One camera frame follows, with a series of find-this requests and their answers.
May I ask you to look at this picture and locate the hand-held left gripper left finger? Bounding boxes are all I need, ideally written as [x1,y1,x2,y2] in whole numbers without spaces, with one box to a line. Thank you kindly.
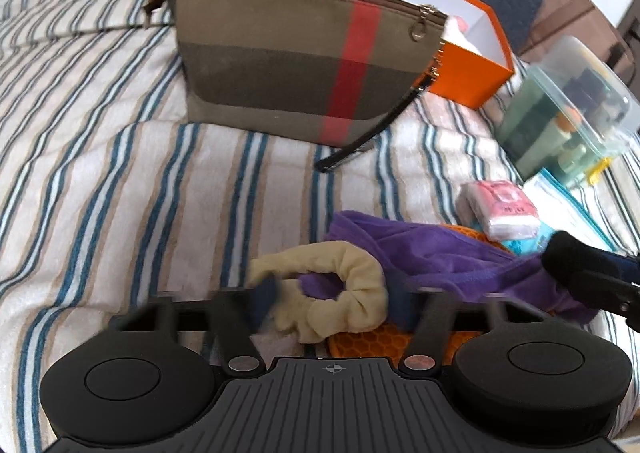
[111,277,283,377]

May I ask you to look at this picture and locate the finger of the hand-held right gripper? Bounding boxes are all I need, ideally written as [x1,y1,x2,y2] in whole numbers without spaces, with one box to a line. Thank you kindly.
[542,231,640,323]

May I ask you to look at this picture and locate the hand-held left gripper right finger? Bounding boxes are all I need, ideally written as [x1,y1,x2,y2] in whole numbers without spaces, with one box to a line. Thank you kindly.
[387,278,549,377]

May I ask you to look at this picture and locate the light blue wet wipes packet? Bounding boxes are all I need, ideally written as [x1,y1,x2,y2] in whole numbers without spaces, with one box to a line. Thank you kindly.
[502,226,558,256]

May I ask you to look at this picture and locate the cream fabric scrunchie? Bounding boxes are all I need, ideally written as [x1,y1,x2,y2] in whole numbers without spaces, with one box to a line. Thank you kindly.
[247,240,390,345]

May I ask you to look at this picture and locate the orange silicone honeycomb mat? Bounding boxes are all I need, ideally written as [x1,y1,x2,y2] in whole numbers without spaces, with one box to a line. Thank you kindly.
[327,226,501,364]

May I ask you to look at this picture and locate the purple cloth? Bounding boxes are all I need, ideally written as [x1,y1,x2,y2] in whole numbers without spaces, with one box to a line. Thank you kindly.
[295,210,601,326]

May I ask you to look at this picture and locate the orange cardboard box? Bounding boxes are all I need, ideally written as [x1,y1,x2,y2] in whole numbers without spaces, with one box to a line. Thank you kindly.
[267,0,515,110]

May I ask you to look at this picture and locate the clear zip bag blue edge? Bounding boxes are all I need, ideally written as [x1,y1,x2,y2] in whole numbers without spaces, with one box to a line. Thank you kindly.
[525,168,626,254]

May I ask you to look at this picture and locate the pink tissue pack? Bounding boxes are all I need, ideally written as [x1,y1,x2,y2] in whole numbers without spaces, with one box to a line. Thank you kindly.
[460,179,542,240]

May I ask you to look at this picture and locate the clear plastic toiletries container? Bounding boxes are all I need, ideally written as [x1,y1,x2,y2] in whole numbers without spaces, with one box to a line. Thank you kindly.
[495,36,640,189]

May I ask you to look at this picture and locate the striped blanket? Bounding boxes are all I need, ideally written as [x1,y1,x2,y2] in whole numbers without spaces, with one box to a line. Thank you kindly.
[0,0,640,434]

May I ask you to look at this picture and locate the brown canvas pouch red stripe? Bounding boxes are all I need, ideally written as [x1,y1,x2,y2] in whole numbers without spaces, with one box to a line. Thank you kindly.
[142,0,451,173]

